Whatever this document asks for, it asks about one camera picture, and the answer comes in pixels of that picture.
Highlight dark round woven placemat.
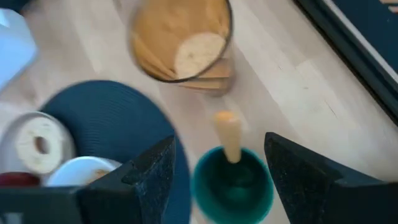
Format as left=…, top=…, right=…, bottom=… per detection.
left=39, top=80, right=192, bottom=224

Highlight beige ceramic plate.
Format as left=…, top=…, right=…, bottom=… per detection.
left=0, top=111, right=77, bottom=187

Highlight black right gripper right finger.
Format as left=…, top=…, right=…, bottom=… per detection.
left=264, top=132, right=398, bottom=224

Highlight amber transparent plastic cup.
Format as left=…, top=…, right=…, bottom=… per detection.
left=129, top=0, right=234, bottom=94

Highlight sliced bagel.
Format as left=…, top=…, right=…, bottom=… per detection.
left=15, top=116, right=65, bottom=175

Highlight teal cup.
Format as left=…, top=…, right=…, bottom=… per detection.
left=191, top=146, right=275, bottom=224

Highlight white plate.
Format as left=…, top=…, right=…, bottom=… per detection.
left=45, top=156, right=124, bottom=188

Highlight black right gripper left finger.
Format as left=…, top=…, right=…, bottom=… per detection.
left=0, top=135, right=177, bottom=224

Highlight spoon with wooden handle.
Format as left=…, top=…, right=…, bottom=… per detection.
left=213, top=110, right=243, bottom=164

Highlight brown cereal pieces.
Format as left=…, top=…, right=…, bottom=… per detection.
left=88, top=169, right=110, bottom=184

